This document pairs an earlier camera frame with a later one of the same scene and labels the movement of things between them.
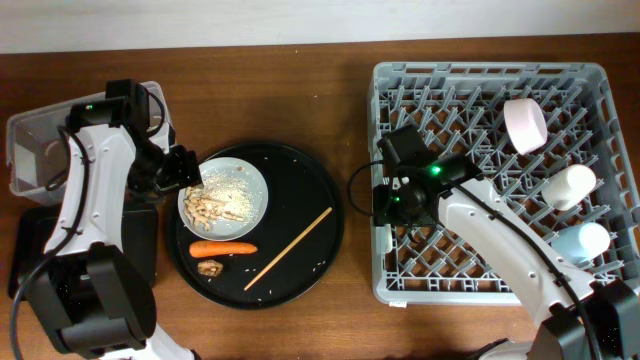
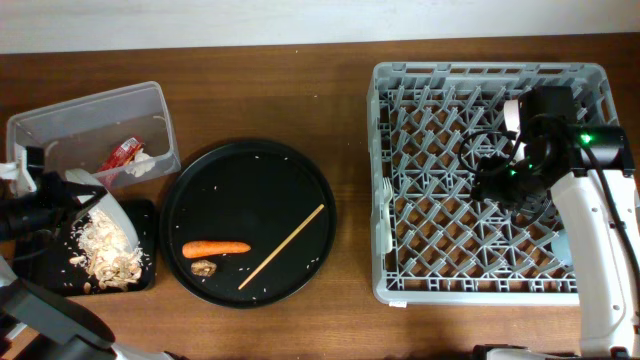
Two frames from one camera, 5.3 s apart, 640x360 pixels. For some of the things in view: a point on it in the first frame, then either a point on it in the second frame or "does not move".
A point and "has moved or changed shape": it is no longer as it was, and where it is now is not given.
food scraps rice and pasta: (223, 197) has moved or changed shape
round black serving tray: (264, 231) does not move
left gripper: (186, 173) → (60, 195)
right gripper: (383, 210) → (488, 183)
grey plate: (231, 204) has moved or changed shape
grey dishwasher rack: (546, 133) does not move
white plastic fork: (386, 239) does not move
